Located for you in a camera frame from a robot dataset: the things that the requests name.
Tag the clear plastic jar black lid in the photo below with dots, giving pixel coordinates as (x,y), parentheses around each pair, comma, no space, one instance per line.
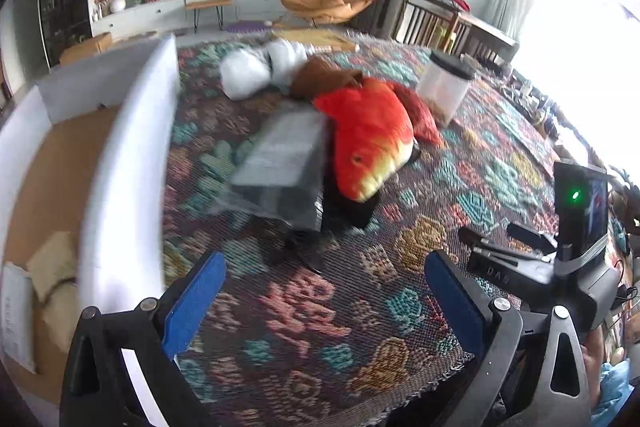
(443,85)

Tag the blue sleeve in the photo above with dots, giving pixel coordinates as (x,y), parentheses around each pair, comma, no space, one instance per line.
(615,389)

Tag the white round vase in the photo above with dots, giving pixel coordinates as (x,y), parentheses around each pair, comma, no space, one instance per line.
(117,6)

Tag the wooden dining chair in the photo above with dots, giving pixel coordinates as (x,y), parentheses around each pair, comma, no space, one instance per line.
(430,23)

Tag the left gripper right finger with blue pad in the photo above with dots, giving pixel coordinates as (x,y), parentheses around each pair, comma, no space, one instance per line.
(528,368)

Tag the person's right hand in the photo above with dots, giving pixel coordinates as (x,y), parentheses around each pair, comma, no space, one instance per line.
(593,356)

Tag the red patterned pouch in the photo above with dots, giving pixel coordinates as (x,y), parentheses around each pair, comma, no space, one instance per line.
(422,120)

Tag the white tv cabinet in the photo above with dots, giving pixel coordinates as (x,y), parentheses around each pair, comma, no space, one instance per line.
(170,15)

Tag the colourful woven table cloth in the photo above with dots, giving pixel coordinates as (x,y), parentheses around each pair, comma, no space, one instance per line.
(282,346)

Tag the phone mounted on right gripper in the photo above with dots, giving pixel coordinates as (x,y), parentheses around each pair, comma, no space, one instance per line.
(581,204)

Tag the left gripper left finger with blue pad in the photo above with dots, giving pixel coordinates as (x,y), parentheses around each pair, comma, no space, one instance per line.
(121,369)

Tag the small wooden side table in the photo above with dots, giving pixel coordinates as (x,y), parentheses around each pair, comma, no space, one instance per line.
(196,7)

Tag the white bundled cloth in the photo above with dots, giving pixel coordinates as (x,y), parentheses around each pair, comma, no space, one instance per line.
(245,72)

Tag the red orange fish plush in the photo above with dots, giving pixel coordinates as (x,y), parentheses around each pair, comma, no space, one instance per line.
(373,136)

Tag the white storage box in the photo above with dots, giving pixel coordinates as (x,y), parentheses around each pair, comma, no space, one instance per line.
(84,150)

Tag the flat cardboard box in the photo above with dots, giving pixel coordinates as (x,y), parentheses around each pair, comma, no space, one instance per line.
(323,40)

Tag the grey cloth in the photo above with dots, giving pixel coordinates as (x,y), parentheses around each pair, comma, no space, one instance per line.
(281,176)

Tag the brown knitted cloth roll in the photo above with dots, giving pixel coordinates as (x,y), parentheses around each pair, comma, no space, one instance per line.
(318,76)

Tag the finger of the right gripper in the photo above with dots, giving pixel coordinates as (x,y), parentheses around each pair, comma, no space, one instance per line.
(539,241)
(472,239)

